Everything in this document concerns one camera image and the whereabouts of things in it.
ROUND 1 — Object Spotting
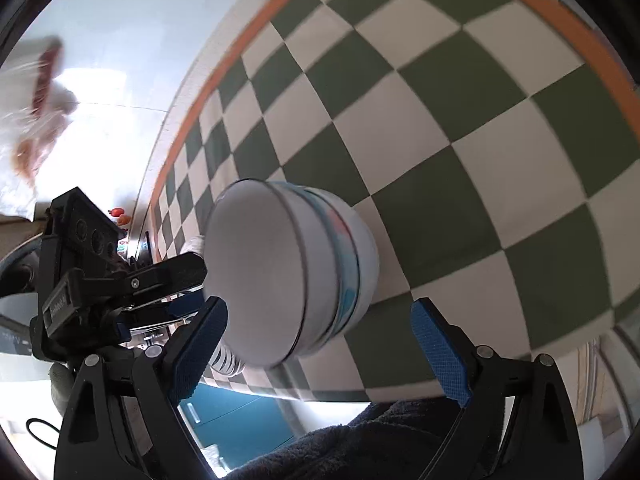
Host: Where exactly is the black cable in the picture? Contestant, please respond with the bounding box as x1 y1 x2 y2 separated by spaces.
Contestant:
26 417 63 450

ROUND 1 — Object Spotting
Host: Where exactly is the blue leaf pattern plate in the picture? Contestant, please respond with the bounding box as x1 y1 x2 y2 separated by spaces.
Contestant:
207 337 247 377

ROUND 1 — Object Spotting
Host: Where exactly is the large floral white bowl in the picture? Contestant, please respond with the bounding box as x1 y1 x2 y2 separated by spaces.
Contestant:
300 186 381 333

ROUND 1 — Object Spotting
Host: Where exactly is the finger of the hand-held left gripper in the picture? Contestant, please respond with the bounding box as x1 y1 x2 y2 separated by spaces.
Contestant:
115 296 206 341
125 252 208 301

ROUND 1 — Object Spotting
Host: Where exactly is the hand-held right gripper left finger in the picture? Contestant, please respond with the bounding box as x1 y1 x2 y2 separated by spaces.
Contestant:
54 296 230 480

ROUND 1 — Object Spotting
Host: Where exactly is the blue cabinet drawer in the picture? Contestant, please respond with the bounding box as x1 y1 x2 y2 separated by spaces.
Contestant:
177 382 296 448

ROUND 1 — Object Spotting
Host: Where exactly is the white bowl thin dark rim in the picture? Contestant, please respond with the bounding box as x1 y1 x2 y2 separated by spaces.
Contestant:
204 179 313 367

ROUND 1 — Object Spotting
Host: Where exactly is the clear plastic bag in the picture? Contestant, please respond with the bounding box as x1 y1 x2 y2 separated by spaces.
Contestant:
0 35 81 221

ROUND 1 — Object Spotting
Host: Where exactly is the green white checkered table mat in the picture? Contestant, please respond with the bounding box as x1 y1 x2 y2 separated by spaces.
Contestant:
147 0 640 403

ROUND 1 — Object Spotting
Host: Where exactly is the dark fuzzy cloth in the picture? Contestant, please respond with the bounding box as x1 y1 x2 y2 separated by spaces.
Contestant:
222 399 476 480

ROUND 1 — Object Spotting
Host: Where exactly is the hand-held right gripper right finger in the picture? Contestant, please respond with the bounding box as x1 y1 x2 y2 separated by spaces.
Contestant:
410 297 585 480

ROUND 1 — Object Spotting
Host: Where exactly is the colourful print white bowl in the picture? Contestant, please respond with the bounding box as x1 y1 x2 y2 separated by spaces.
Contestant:
270 181 362 356

